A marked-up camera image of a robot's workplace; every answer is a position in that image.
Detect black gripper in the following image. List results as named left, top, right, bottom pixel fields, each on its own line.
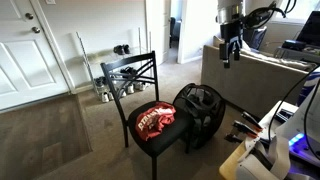
left=218, top=21, right=244, bottom=70

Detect red shirt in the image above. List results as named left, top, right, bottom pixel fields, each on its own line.
left=135, top=101, right=177, bottom=142

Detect black mesh laundry basket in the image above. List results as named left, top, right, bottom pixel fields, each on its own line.
left=172, top=82, right=227, bottom=150

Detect black metal chair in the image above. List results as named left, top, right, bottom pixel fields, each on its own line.
left=100, top=50, right=194, bottom=180

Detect dark blue cushion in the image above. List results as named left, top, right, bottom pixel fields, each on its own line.
left=243, top=26, right=268, bottom=51

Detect beige sofa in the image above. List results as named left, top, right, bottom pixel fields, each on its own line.
left=200, top=35, right=316, bottom=119

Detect black box device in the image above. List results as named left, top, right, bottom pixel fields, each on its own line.
left=281, top=39, right=306, bottom=52

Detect orange black spring clamp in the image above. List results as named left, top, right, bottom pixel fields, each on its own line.
left=240, top=110, right=264, bottom=132
left=232, top=120, right=259, bottom=138

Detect white interior door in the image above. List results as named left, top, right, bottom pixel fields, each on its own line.
left=145, top=0, right=172, bottom=66

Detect black laptop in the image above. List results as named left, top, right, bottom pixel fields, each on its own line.
left=295, top=10, right=320, bottom=48

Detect blue white striped object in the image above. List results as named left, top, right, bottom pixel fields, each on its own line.
left=297, top=68, right=320, bottom=107

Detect grey sneaker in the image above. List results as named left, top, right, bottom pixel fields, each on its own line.
left=94, top=76, right=107, bottom=88

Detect white panelled entry door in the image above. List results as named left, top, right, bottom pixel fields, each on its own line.
left=0, top=0, right=69, bottom=111

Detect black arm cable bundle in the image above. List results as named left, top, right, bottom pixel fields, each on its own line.
left=243, top=1, right=288, bottom=29

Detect black base cable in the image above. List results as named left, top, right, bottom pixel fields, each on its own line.
left=303, top=78, right=320, bottom=160
left=267, top=64, right=320, bottom=143

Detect white fabric straps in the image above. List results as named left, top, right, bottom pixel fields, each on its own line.
left=236, top=134, right=293, bottom=180

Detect metal wire shoe rack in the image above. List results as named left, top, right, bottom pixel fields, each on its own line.
left=75, top=28, right=158, bottom=101

